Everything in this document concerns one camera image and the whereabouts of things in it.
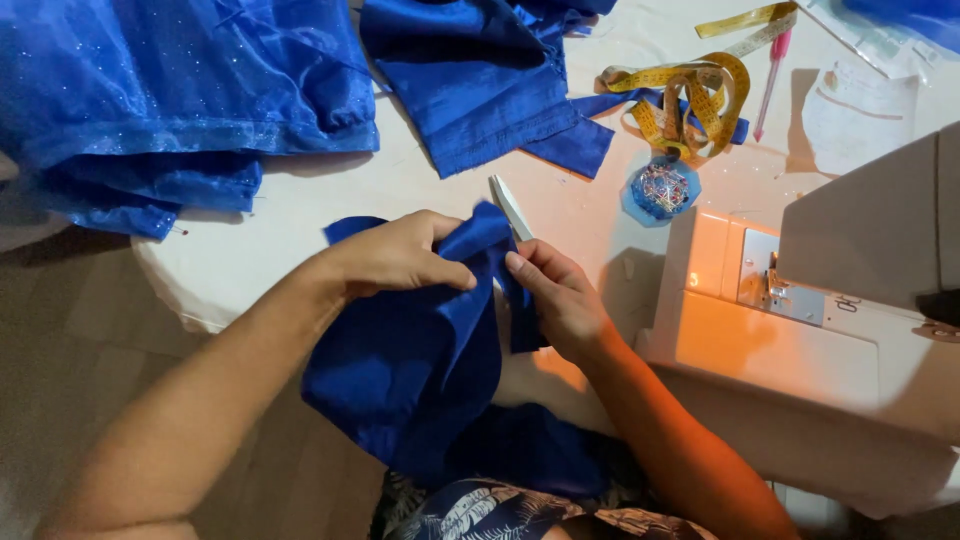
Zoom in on person's right hand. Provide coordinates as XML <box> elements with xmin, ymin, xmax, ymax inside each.
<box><xmin>504</xmin><ymin>238</ymin><xmax>625</xmax><ymax>366</ymax></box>

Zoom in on person's left hand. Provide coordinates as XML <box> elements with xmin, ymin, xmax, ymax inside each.
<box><xmin>322</xmin><ymin>210</ymin><xmax>478</xmax><ymax>303</ymax></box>

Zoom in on blue satin fabric piece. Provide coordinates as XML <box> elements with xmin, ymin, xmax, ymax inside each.
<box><xmin>300</xmin><ymin>200</ymin><xmax>610</xmax><ymax>501</ymax></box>

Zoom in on white scissors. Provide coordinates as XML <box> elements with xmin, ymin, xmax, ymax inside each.
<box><xmin>488</xmin><ymin>174</ymin><xmax>536</xmax><ymax>243</ymax></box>

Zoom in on blue pin holder with pins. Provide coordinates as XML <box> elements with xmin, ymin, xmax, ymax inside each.
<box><xmin>620</xmin><ymin>155</ymin><xmax>703</xmax><ymax>229</ymax></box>

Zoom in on blue satin garment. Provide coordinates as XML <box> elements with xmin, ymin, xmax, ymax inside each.
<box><xmin>359</xmin><ymin>0</ymin><xmax>618</xmax><ymax>181</ymax></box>

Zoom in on blue fabric strip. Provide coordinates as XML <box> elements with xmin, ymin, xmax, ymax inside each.
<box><xmin>570</xmin><ymin>87</ymin><xmax>751</xmax><ymax>146</ymax></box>

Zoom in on person's leaf-print clothing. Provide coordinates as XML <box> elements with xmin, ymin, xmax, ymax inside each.
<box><xmin>370</xmin><ymin>435</ymin><xmax>721</xmax><ymax>540</ymax></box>

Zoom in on white sewing machine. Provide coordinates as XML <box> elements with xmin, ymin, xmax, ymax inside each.
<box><xmin>636</xmin><ymin>120</ymin><xmax>960</xmax><ymax>520</ymax></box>

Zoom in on yellow measuring tape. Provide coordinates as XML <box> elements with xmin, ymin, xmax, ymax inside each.
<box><xmin>596</xmin><ymin>1</ymin><xmax>801</xmax><ymax>162</ymax></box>

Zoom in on blue glitter tulle fabric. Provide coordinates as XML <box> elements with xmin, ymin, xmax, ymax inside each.
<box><xmin>0</xmin><ymin>0</ymin><xmax>381</xmax><ymax>242</ymax></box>

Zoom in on pink pen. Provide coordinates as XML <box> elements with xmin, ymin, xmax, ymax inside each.
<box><xmin>752</xmin><ymin>28</ymin><xmax>793</xmax><ymax>144</ymax></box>

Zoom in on white paper pattern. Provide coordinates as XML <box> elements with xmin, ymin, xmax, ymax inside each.
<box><xmin>800</xmin><ymin>60</ymin><xmax>921</xmax><ymax>178</ymax></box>

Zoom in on clear plastic bag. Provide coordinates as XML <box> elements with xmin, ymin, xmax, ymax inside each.
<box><xmin>795</xmin><ymin>0</ymin><xmax>960</xmax><ymax>81</ymax></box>

